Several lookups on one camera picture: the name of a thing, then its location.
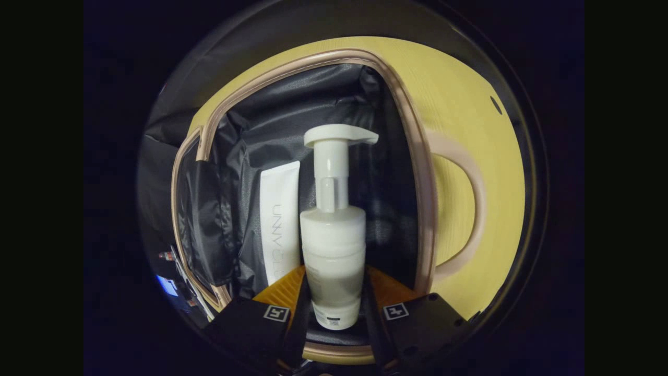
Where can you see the blue lit screen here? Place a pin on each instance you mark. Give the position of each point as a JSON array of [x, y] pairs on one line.
[[167, 285]]

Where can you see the white pump bottle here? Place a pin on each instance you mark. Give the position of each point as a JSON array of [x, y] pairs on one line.
[[334, 245]]

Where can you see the beige pink suitcase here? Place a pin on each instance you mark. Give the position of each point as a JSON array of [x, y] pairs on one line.
[[292, 120]]

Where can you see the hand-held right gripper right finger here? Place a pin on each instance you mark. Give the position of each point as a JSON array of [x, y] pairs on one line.
[[371, 329]]

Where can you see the white squeeze tube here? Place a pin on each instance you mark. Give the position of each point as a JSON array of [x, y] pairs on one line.
[[279, 209]]

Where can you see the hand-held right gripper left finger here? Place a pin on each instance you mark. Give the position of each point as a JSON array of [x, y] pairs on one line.
[[300, 324]]

